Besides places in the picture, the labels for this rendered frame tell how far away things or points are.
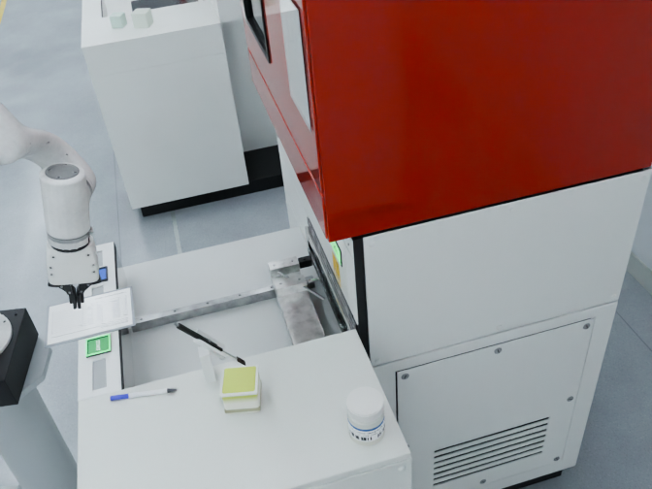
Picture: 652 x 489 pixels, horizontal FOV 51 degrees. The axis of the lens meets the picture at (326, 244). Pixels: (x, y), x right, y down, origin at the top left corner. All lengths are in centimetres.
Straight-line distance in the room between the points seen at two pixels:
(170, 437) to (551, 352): 102
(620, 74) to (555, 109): 14
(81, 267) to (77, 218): 13
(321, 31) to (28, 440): 138
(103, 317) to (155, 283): 31
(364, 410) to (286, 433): 18
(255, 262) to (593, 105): 103
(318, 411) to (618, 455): 144
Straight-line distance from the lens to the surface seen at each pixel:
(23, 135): 138
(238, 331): 180
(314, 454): 136
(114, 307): 176
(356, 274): 145
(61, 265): 149
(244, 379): 141
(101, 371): 163
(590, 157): 155
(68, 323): 176
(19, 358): 187
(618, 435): 268
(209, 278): 198
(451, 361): 177
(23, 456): 211
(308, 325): 170
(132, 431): 148
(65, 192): 137
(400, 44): 122
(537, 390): 202
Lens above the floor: 209
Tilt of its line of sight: 39 degrees down
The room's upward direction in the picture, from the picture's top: 6 degrees counter-clockwise
